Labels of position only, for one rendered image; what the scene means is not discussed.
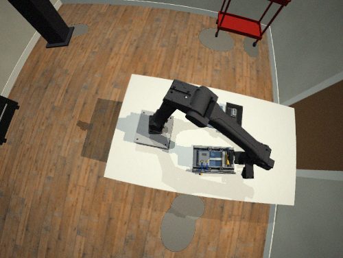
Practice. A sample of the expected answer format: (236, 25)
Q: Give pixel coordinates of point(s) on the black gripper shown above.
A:
(236, 155)

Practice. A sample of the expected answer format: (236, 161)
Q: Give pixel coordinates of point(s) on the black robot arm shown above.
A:
(201, 108)

